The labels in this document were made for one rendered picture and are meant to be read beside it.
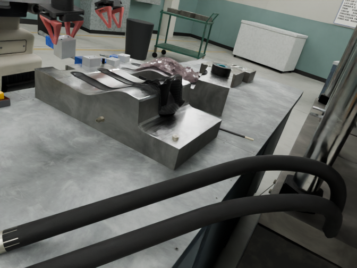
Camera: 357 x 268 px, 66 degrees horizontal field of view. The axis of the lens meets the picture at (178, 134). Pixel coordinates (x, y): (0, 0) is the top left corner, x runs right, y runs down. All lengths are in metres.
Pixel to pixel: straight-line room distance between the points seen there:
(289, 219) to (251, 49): 7.04
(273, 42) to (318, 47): 1.17
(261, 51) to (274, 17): 1.24
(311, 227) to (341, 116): 0.24
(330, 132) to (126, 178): 0.43
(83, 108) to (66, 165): 0.21
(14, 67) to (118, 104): 0.68
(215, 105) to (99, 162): 0.53
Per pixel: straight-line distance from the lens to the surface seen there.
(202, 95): 1.02
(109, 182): 0.58
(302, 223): 0.69
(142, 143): 0.67
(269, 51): 7.39
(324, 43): 7.87
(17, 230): 0.45
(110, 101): 0.70
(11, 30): 1.34
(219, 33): 9.17
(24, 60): 1.32
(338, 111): 0.63
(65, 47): 0.89
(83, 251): 0.41
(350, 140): 1.09
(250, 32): 7.65
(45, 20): 0.89
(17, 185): 0.58
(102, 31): 6.93
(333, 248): 0.71
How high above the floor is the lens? 1.16
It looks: 26 degrees down
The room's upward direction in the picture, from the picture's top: 13 degrees clockwise
